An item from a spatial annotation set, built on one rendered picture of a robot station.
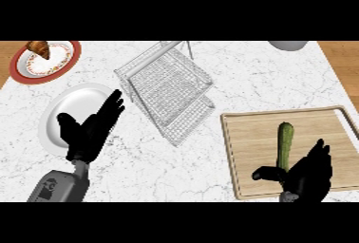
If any wooden tray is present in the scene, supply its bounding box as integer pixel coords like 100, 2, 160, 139
219, 105, 359, 201

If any plain white plate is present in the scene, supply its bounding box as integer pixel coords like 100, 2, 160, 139
38, 83, 118, 158

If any red rimmed patterned plate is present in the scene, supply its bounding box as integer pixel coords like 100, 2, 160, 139
9, 41, 83, 85

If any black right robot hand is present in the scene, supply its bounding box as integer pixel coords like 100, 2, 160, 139
251, 138, 334, 203

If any grey round object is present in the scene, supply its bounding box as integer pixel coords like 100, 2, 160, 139
266, 41, 310, 52

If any white wire tiered basket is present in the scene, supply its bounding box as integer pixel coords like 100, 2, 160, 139
114, 41, 217, 148

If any green squash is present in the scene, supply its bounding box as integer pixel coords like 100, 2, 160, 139
276, 121, 295, 174

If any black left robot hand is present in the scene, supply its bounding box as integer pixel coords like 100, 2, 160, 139
56, 88, 126, 164

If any brown croissant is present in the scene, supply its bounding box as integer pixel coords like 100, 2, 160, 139
25, 41, 52, 61

